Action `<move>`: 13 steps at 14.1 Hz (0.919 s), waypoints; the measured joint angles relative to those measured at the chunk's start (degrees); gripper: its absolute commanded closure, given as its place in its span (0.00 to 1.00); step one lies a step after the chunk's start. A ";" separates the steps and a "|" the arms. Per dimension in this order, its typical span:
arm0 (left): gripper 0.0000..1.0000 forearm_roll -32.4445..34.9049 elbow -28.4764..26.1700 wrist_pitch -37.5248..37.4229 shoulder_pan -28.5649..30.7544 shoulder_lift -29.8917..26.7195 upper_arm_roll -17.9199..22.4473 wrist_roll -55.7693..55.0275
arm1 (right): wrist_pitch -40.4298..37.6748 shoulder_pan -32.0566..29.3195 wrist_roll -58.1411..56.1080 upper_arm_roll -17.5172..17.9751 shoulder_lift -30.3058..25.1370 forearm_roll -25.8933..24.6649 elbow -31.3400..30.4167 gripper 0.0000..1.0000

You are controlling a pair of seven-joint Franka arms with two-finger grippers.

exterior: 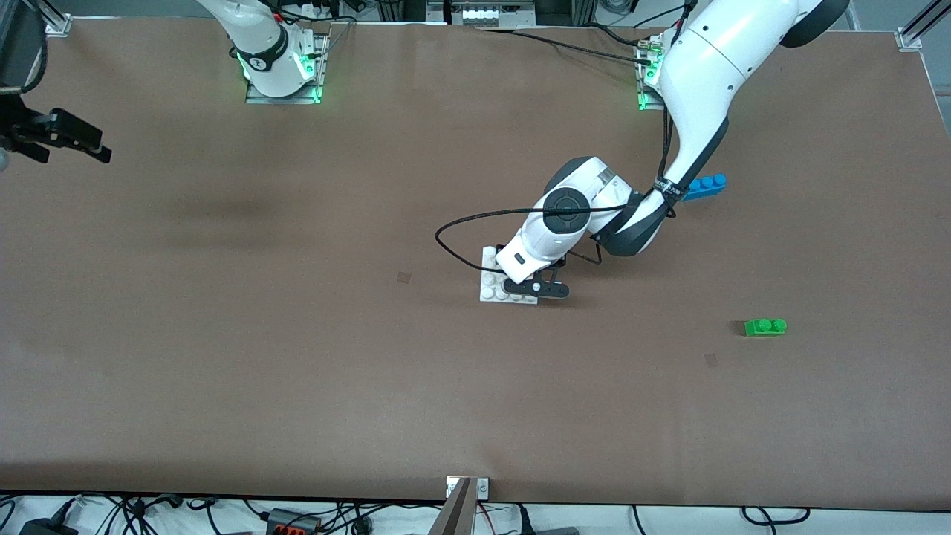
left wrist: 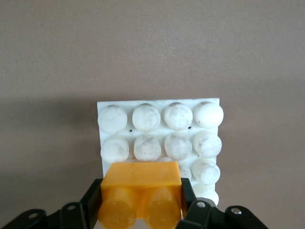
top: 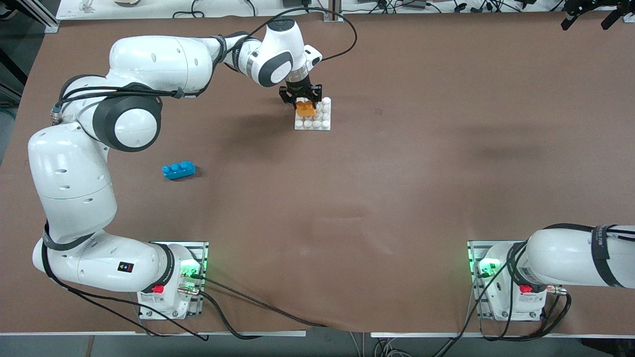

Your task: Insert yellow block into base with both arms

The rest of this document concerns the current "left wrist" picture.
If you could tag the yellow two-stud block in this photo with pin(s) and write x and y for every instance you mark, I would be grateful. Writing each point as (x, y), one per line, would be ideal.
(140, 188)

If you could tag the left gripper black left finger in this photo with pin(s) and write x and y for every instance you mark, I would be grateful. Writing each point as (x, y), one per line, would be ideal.
(78, 217)

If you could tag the white studded base plate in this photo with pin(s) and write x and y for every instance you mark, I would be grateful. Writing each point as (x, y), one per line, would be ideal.
(162, 133)

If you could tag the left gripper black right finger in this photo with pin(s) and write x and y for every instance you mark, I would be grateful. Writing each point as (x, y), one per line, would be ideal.
(202, 217)

